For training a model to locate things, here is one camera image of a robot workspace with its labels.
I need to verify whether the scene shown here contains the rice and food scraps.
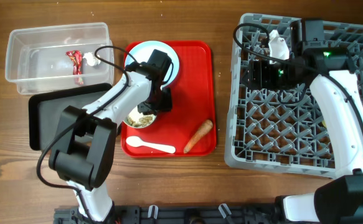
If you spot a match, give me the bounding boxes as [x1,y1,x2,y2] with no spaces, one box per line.
[126,108,156,128]

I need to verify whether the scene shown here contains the green bowl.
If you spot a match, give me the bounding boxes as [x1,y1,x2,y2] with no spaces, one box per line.
[123,107,158,129]

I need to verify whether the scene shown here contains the white plastic spoon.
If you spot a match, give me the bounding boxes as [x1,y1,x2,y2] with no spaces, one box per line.
[126,136,176,154]

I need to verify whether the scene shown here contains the light blue plate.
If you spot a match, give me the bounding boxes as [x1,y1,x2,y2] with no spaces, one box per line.
[129,40,180,88]

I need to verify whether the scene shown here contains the orange carrot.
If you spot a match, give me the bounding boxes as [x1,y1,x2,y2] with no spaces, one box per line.
[183,119,214,154]

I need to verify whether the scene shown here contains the white tissue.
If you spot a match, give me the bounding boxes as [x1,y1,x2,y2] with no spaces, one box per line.
[83,52,101,67]

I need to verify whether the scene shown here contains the red snack wrapper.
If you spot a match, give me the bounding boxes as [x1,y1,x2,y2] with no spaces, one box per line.
[65,50,84,85]

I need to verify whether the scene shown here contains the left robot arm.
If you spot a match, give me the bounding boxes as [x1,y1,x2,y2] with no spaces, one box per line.
[44,59,174,223]

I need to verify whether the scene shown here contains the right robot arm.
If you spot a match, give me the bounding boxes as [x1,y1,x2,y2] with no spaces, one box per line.
[243,47,363,223]

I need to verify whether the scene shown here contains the grey dishwasher rack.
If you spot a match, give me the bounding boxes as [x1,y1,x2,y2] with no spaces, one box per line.
[224,13,363,178]

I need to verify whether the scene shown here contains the red plastic tray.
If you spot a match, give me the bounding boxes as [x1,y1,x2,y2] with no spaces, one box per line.
[121,40,217,158]

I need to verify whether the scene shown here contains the black tray bin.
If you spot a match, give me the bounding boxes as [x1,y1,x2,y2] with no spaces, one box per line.
[29,83,112,151]

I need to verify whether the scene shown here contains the clear plastic bin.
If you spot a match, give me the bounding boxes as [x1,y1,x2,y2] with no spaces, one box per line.
[5,22,114,95]

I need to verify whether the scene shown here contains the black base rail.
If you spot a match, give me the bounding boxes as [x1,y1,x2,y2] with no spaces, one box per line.
[53,202,281,224]

